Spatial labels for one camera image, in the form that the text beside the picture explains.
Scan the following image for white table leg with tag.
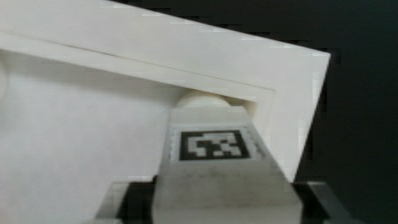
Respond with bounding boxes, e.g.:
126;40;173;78
151;91;304;224

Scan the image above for white square tabletop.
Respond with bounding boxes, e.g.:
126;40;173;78
0;0;331;224

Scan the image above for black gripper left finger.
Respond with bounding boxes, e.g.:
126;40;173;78
96;177;157;224

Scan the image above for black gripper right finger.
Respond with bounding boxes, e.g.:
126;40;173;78
294;181;365;224

